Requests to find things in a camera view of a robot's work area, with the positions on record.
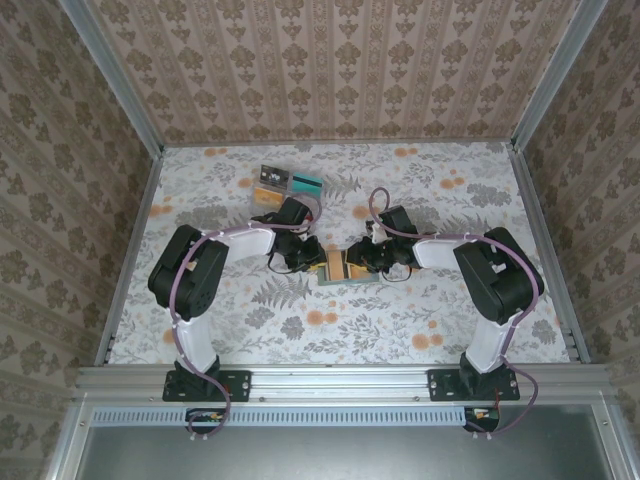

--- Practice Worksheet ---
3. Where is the green translucent card holder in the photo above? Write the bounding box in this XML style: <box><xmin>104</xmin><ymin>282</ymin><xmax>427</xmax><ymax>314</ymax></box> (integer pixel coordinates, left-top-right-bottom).
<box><xmin>316</xmin><ymin>246</ymin><xmax>385</xmax><ymax>288</ymax></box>

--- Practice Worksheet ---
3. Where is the clear acrylic card organizer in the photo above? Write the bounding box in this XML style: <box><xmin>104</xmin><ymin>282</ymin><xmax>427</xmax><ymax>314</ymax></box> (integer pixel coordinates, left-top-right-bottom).
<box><xmin>248</xmin><ymin>163</ymin><xmax>327</xmax><ymax>214</ymax></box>

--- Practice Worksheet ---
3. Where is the teal credit card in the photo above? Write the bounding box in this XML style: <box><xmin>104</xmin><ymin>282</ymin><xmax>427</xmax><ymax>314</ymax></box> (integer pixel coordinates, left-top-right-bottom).
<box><xmin>291</xmin><ymin>173</ymin><xmax>324</xmax><ymax>197</ymax></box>

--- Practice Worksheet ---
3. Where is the orange credit card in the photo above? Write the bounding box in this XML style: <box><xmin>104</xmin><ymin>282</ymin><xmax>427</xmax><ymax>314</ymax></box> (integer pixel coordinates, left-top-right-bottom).
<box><xmin>253</xmin><ymin>185</ymin><xmax>286</xmax><ymax>210</ymax></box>

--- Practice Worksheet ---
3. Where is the black credit card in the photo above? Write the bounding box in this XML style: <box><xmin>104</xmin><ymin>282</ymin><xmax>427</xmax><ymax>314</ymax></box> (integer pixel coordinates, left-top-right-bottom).
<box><xmin>259</xmin><ymin>164</ymin><xmax>291</xmax><ymax>190</ymax></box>

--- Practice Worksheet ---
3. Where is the floral patterned table cover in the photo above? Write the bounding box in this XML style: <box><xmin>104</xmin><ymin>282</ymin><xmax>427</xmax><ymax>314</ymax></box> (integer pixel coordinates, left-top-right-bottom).
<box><xmin>106</xmin><ymin>142</ymin><xmax>575</xmax><ymax>367</ymax></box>

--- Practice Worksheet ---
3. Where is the black controller board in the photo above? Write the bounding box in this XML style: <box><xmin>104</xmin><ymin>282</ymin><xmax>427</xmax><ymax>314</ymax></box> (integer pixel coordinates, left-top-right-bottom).
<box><xmin>463</xmin><ymin>407</ymin><xmax>502</xmax><ymax>434</ymax></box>
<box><xmin>184</xmin><ymin>407</ymin><xmax>227</xmax><ymax>435</ymax></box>

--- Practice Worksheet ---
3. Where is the grey metal panel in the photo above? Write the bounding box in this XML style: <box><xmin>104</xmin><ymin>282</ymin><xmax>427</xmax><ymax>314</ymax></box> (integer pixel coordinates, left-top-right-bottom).
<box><xmin>44</xmin><ymin>402</ymin><xmax>634</xmax><ymax>480</ymax></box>

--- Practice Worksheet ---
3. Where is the long aluminium mounting rail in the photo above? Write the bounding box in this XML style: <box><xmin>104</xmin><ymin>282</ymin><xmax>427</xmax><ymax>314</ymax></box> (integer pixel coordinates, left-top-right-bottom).
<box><xmin>73</xmin><ymin>363</ymin><xmax>615</xmax><ymax>404</ymax></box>

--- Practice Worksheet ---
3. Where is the aluminium side rail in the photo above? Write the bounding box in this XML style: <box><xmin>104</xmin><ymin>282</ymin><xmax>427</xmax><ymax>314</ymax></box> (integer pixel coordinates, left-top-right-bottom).
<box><xmin>505</xmin><ymin>141</ymin><xmax>592</xmax><ymax>365</ymax></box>
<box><xmin>93</xmin><ymin>147</ymin><xmax>166</xmax><ymax>366</ymax></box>

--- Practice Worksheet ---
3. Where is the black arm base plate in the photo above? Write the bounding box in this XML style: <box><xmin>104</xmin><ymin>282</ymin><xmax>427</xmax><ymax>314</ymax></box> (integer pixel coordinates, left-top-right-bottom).
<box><xmin>162</xmin><ymin>368</ymin><xmax>251</xmax><ymax>403</ymax></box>
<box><xmin>428</xmin><ymin>368</ymin><xmax>521</xmax><ymax>403</ymax></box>

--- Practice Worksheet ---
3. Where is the grey slotted cable duct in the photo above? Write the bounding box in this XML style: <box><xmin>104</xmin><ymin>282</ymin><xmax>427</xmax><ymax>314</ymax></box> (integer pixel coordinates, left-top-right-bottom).
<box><xmin>92</xmin><ymin>405</ymin><xmax>501</xmax><ymax>427</ymax></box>

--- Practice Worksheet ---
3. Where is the aluminium corner post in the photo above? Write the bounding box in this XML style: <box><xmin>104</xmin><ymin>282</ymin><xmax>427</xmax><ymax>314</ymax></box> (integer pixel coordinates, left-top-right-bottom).
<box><xmin>57</xmin><ymin>0</ymin><xmax>166</xmax><ymax>155</ymax></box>
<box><xmin>509</xmin><ymin>0</ymin><xmax>609</xmax><ymax>151</ymax></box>

